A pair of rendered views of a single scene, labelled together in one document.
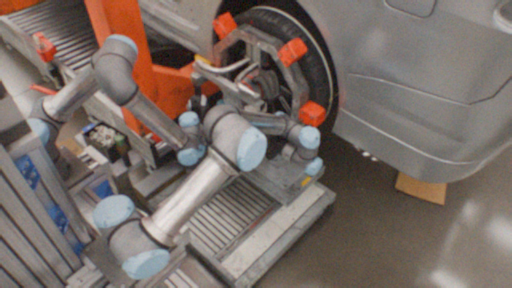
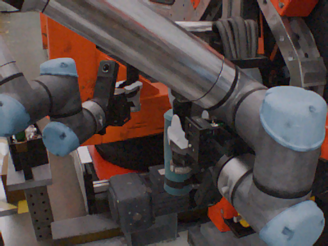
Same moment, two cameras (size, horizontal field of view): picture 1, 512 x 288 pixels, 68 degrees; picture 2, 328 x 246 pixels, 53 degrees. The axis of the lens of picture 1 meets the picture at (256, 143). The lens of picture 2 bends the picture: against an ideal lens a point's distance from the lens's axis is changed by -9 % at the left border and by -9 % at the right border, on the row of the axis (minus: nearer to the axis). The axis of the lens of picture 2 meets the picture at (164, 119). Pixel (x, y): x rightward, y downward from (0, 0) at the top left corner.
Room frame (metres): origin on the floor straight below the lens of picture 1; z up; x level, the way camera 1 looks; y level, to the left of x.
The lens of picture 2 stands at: (0.63, -0.22, 1.13)
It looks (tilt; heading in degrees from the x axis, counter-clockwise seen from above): 24 degrees down; 27
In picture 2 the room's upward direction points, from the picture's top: straight up
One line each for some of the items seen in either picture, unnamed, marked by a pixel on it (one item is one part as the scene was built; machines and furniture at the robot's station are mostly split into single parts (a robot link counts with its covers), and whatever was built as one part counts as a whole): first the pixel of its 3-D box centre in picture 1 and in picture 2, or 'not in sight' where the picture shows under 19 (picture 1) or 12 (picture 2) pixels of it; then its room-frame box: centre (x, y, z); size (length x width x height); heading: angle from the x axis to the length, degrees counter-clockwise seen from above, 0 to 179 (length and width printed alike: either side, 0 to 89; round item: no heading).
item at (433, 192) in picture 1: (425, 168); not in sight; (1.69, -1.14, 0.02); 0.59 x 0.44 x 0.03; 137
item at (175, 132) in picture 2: not in sight; (176, 129); (1.16, 0.02, 0.85); 0.09 x 0.03 x 0.06; 57
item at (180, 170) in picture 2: not in sight; (181, 134); (1.20, 0.03, 0.83); 0.04 x 0.04 x 0.16
